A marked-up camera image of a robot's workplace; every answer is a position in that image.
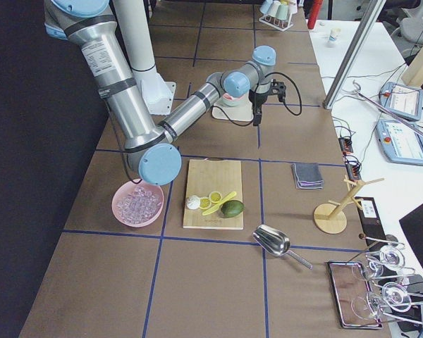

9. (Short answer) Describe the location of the white garlic bulb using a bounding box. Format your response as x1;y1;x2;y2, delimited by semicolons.
185;195;201;210

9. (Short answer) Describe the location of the paper cup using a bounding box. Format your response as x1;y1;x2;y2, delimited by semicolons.
327;27;341;48

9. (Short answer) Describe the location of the aluminium frame post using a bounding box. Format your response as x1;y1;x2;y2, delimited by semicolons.
323;0;386;110

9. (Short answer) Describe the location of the pink cup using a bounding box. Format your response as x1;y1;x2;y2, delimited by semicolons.
284;0;298;15

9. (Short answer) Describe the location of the wine glass rack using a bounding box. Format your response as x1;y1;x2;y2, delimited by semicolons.
348;234;423;325

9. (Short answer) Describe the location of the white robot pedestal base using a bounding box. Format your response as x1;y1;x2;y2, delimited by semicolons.
113;0;176;115

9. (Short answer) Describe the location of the wooden cutting board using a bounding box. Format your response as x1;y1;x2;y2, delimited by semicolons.
183;159;244;230

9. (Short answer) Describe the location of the cream rabbit tray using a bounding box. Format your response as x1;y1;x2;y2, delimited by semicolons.
211;101;253;123

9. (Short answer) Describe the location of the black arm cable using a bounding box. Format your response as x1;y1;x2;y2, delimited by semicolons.
211;72;303;127

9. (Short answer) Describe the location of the blue cup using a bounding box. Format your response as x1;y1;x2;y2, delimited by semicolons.
259;0;273;15

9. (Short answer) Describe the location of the near teach pendant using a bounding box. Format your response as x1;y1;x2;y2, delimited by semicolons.
376;119;423;166

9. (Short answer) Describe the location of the green avocado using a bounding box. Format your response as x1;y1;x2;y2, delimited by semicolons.
220;200;245;218

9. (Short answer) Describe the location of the upper lemon slice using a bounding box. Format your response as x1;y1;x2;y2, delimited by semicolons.
209;191;223;204

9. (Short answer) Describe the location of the red bottle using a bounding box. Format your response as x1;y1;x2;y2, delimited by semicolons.
307;0;323;30

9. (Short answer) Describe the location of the white hook reaching stick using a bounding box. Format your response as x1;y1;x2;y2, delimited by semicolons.
352;80;423;137

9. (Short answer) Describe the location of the black power box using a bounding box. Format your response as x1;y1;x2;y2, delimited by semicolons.
357;196;386;239

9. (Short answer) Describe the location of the folded grey cloth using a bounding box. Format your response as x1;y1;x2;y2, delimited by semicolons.
291;163;324;189

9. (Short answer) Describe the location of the small pink bowl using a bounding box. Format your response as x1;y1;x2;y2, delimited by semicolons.
222;93;245;102

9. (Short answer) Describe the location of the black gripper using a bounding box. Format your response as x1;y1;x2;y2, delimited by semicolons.
248;80;286;126

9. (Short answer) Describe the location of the green cup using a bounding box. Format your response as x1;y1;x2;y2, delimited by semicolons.
276;2;288;21

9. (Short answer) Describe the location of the large pink ice bowl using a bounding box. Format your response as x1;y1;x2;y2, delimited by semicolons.
111;181;164;227

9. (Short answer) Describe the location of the lemon slice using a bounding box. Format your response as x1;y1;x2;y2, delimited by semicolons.
209;191;223;204
199;196;212;210

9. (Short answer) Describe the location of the white cup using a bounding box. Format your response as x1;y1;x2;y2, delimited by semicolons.
266;0;281;18

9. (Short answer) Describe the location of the metal scoop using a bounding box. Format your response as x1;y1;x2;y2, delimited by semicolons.
252;224;313;270

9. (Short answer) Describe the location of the lower lemon slice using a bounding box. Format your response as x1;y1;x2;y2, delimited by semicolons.
199;196;212;210

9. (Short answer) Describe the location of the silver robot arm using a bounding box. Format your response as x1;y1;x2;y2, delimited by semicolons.
44;1;276;185

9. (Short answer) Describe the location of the green bowl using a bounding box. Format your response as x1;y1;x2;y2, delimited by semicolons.
221;97;243;107

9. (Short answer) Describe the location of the metal mirror tray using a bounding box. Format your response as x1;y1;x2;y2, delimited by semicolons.
327;261;383;330

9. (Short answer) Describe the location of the wire cup rack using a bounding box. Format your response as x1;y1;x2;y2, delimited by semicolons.
259;12;293;32

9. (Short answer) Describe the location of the teach pendant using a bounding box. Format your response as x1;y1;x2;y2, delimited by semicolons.
379;82;423;122
376;119;423;166

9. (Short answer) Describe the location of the far teach pendant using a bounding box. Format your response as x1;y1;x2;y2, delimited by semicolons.
379;82;423;122

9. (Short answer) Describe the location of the yellow plastic knife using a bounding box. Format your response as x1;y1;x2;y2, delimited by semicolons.
202;192;237;216

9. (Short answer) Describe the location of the wooden mug tree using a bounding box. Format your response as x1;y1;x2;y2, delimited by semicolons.
313;175;384;234

